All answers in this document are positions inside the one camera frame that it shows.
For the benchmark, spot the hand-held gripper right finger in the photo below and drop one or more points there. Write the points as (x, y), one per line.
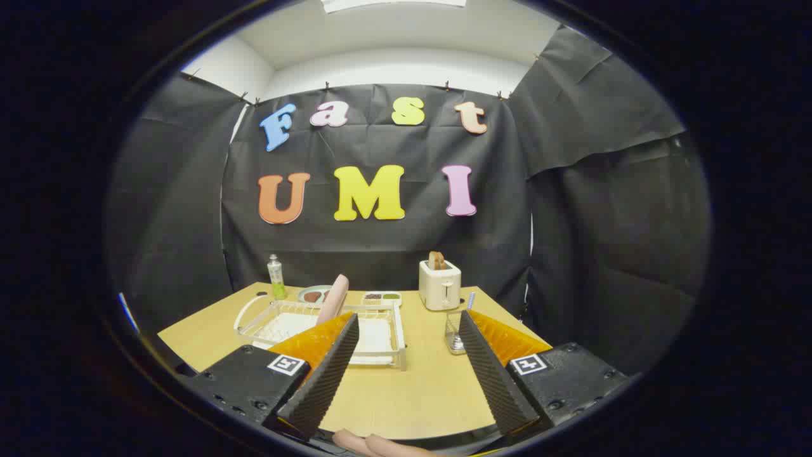
(495, 381)

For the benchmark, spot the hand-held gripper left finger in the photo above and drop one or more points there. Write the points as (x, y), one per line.
(323, 381)

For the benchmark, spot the pale green plate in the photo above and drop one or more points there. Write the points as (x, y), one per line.
(306, 291)

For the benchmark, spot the small white condiment tray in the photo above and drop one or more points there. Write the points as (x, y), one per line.
(381, 298)

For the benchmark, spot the black backdrop cloth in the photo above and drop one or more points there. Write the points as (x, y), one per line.
(393, 244)

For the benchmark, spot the clear bottle green liquid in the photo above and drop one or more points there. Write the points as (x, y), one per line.
(277, 279)

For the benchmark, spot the cream toaster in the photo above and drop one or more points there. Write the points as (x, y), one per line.
(439, 289)

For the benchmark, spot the ceiling light panel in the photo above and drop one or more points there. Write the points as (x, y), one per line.
(393, 4)

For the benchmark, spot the pink plate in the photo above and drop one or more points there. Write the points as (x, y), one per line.
(333, 298)

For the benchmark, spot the brown toast slice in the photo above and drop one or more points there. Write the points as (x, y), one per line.
(436, 260)

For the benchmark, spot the brown food piece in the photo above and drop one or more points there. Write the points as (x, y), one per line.
(312, 296)

